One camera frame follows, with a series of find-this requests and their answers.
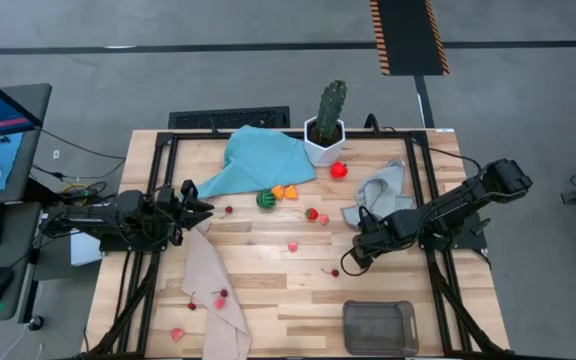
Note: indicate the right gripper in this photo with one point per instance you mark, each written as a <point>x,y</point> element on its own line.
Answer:
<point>390,231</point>

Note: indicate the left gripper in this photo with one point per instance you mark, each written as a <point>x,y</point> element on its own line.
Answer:
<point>172,215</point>

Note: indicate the red toy cherry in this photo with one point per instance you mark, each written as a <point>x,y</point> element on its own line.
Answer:
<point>335,273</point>
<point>191,306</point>
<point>228,210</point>
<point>224,293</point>

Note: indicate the green striped toy watermelon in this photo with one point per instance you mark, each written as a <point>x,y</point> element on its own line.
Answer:
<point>266,199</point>

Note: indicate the red toy apple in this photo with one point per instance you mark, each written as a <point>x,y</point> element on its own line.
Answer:
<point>338,171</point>

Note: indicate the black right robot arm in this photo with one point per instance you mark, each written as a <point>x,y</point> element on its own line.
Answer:
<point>468,200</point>

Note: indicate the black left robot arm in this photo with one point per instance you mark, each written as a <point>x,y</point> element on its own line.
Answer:
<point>93,220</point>

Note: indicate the grey waffle cloth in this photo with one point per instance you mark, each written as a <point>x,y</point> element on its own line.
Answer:
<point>383,192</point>

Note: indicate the beige cloth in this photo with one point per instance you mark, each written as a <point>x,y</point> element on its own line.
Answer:
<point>208,280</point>

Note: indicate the grey translucent plastic container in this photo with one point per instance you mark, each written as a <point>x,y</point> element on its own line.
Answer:
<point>378,327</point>

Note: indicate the teal cloth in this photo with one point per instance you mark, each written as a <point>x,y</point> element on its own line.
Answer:
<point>263,160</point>

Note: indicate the black keyboard on table edge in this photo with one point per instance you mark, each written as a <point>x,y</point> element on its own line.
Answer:
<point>228,119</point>

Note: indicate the white paper sheet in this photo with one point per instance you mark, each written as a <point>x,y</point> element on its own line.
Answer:
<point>83,250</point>

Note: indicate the green cactus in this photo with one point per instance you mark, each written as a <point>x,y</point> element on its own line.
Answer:
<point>330,107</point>

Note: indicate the grey side desk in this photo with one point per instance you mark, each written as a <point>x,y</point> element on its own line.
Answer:
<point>20,280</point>

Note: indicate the black power adapter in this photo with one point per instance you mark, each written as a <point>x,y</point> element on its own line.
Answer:
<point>36,323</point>

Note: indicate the black orange-striped floor mat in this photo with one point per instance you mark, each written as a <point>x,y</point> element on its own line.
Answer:
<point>408,40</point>

